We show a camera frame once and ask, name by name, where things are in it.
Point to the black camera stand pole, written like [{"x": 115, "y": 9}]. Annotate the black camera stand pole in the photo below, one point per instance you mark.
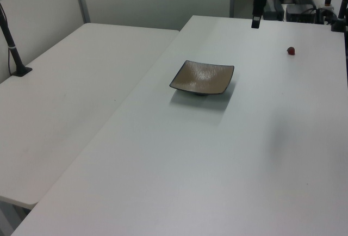
[{"x": 12, "y": 48}]

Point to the black power supply box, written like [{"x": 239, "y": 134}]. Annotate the black power supply box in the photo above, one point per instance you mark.
[{"x": 273, "y": 9}]

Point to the black clamp camera stand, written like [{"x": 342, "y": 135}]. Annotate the black clamp camera stand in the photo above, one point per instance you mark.
[{"x": 340, "y": 15}]

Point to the square brown ceramic plate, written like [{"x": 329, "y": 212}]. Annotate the square brown ceramic plate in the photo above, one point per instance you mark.
[{"x": 202, "y": 78}]

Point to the black electronics box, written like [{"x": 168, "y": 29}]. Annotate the black electronics box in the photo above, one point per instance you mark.
[{"x": 300, "y": 13}]

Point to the red strawberry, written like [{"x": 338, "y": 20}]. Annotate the red strawberry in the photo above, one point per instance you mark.
[{"x": 291, "y": 51}]

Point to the white side table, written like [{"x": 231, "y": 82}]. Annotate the white side table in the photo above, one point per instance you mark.
[{"x": 68, "y": 105}]

